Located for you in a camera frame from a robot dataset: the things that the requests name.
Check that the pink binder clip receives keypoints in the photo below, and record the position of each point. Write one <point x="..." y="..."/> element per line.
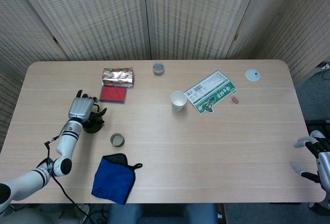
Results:
<point x="234" y="100"/>

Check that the green white flat package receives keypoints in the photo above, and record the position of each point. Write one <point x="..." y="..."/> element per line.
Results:
<point x="210" y="92"/>

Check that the black teapot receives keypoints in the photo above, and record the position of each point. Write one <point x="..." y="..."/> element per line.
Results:
<point x="92" y="128"/>

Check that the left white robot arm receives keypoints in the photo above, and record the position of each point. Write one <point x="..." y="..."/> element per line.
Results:
<point x="67" y="141"/>

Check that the blue cloth with black trim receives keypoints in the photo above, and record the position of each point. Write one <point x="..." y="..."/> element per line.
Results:
<point x="113" y="180"/>

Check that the blue base under table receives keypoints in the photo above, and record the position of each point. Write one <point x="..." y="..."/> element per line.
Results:
<point x="159" y="215"/>

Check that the white paper cup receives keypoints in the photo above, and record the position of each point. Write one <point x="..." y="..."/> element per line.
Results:
<point x="178" y="103"/>

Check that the silver red foil packet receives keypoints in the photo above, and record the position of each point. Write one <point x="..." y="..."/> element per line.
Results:
<point x="117" y="77"/>

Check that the grey sneaker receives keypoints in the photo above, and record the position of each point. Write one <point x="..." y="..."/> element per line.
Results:
<point x="317" y="134"/>

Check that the white power strip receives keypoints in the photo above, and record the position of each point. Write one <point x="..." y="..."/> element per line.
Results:
<point x="323" y="65"/>

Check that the grey bundle on floor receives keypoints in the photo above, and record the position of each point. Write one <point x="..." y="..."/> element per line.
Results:
<point x="38" y="215"/>

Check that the red ink pad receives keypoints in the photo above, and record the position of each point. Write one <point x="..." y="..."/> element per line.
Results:
<point x="113" y="94"/>

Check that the black table foot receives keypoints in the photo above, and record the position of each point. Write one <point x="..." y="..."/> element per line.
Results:
<point x="318" y="124"/>

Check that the small clear round jar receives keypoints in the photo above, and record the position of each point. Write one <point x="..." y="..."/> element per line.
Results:
<point x="158" y="69"/>

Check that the dark ceramic tea cup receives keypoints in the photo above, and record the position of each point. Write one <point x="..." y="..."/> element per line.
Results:
<point x="117" y="141"/>

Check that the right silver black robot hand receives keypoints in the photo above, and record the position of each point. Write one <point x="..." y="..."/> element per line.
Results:
<point x="324" y="164"/>

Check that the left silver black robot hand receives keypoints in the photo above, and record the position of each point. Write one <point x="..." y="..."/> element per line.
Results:
<point x="80" y="109"/>

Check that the woven folding screen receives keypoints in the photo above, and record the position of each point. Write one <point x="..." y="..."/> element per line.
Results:
<point x="103" y="15"/>

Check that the white round grommet cover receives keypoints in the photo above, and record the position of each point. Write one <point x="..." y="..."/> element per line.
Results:
<point x="252" y="76"/>

